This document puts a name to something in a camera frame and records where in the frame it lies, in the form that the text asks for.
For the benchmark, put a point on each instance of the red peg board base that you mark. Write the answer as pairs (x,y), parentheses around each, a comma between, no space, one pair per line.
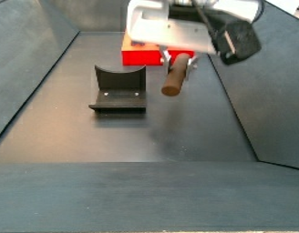
(141,54)

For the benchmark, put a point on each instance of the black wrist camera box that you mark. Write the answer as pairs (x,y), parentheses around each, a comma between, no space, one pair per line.
(233,36)

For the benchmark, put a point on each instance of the brown oval cylinder peg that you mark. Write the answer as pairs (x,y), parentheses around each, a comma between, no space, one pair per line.
(174,82)

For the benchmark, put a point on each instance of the black curved fixture bracket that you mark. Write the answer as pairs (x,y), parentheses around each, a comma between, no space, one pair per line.
(122,90)

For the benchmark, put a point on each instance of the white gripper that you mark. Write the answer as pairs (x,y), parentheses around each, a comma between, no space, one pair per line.
(176,23)

